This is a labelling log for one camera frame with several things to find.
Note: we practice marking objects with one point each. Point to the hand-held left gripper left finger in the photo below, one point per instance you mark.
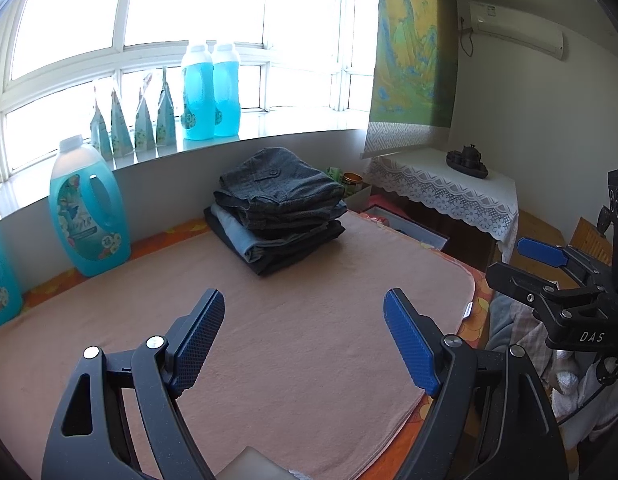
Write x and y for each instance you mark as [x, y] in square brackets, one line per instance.
[199, 340]

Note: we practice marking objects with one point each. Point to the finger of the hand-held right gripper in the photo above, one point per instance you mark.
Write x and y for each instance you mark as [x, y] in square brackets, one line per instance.
[541, 252]
[524, 282]

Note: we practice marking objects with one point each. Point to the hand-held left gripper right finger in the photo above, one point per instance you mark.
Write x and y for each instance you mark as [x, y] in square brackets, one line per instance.
[411, 345]

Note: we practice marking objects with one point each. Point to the dark grey checked pants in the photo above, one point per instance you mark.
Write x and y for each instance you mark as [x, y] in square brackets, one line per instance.
[284, 185]

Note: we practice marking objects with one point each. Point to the folded black pants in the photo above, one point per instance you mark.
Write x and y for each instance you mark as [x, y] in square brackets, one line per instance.
[274, 264]

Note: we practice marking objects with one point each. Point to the folded dark pants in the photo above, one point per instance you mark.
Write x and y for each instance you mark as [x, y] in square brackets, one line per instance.
[299, 237]

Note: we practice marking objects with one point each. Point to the pile of light clothes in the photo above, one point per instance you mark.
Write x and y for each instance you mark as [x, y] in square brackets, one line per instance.
[519, 330]

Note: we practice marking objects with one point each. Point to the wooden chair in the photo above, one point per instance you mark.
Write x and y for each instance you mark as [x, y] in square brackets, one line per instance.
[589, 237]

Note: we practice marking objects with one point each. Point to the pink blanket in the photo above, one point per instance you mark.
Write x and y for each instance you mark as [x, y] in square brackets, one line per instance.
[289, 335]

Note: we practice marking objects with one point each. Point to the white lace tablecloth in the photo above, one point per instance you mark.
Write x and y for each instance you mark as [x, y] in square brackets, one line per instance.
[454, 195]

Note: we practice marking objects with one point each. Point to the folded light blue jeans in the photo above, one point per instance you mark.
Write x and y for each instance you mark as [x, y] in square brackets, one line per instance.
[239, 235]

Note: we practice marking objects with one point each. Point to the dark rimmed box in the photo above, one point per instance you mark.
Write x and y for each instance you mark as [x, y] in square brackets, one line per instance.
[414, 232]

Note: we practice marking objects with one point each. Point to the dark tea set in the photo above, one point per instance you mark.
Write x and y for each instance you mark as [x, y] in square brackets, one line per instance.
[468, 162]

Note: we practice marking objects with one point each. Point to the blue detergent bottle floral label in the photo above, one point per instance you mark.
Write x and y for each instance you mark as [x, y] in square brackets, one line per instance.
[1, 285]
[86, 220]

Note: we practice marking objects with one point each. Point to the copper can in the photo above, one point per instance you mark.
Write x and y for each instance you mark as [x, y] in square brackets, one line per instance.
[353, 183]

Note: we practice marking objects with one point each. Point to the white air conditioner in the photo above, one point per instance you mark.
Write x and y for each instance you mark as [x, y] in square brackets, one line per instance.
[519, 30]

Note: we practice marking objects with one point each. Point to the blue detergent bottle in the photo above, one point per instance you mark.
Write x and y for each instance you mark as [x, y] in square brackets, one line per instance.
[227, 95]
[199, 100]

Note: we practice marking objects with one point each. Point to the landscape wall scroll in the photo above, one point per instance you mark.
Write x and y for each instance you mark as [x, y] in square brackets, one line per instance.
[414, 50]

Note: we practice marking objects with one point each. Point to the white window frame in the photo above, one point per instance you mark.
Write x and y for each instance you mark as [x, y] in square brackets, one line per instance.
[139, 55]

